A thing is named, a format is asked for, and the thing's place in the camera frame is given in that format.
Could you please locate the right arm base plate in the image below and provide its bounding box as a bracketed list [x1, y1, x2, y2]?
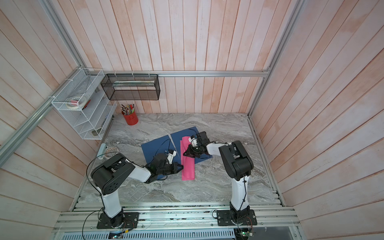
[216, 210, 258, 227]

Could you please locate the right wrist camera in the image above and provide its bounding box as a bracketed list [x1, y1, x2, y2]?
[189, 136, 199, 148]

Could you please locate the left blue paper sheet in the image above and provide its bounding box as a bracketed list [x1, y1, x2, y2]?
[142, 136, 182, 184]

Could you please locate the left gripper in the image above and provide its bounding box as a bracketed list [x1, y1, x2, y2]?
[157, 162, 185, 175]

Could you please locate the red pen cup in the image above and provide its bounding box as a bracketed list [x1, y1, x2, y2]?
[121, 103, 139, 126]

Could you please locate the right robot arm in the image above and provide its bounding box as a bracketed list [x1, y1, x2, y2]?
[183, 132, 254, 221]

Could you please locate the tape roll in rack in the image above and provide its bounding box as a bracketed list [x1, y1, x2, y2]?
[65, 96, 86, 110]

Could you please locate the white wire shelf rack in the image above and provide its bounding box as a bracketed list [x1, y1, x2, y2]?
[52, 68, 117, 140]

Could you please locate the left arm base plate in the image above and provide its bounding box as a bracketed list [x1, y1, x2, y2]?
[97, 212, 139, 229]

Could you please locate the black mesh wall basket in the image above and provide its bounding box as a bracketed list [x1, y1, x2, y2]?
[101, 73, 161, 101]

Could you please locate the blue paper sheet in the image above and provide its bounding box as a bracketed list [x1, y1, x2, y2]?
[171, 127, 212, 164]
[142, 136, 182, 184]

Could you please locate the pink rectangular paper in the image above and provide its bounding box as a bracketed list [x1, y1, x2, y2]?
[180, 136, 195, 181]

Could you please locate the right blue paper sheet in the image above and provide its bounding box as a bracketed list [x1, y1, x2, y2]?
[171, 127, 212, 164]

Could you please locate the tape roll on table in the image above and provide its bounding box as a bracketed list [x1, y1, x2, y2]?
[104, 147, 120, 160]

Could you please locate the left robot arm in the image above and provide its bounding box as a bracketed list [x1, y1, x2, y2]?
[91, 151, 184, 228]

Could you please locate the aluminium frame rail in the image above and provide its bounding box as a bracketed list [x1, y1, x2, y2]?
[53, 203, 300, 232]

